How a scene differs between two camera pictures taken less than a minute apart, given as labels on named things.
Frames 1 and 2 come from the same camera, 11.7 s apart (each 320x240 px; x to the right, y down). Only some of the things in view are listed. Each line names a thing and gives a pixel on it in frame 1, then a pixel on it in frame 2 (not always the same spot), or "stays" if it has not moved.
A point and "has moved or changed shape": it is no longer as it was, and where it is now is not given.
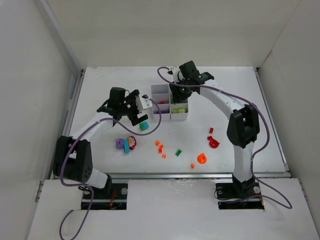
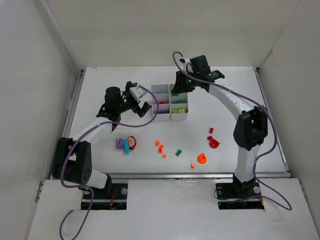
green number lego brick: (172, 102) has moved or changed shape
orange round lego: (201, 158) stays
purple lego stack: (164, 111) stays
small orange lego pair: (157, 143) stays
